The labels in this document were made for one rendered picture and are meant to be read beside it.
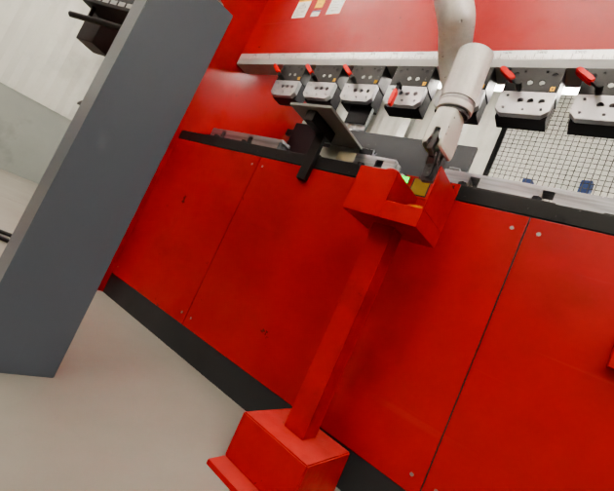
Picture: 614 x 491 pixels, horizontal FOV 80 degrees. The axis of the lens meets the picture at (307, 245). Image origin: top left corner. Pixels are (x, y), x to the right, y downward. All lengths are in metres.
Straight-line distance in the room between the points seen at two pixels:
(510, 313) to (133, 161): 0.97
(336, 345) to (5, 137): 7.67
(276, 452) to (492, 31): 1.43
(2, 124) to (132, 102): 7.24
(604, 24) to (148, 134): 1.31
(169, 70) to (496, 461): 1.16
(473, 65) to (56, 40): 7.84
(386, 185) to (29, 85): 7.68
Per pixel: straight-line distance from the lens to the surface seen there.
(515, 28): 1.55
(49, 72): 8.31
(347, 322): 0.89
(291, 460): 0.88
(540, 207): 1.08
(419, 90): 1.48
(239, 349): 1.31
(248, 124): 2.26
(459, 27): 1.08
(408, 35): 1.68
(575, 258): 1.04
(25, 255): 0.98
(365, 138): 2.15
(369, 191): 0.91
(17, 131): 8.20
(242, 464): 0.96
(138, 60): 1.01
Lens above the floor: 0.46
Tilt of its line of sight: 5 degrees up
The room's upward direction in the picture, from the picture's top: 24 degrees clockwise
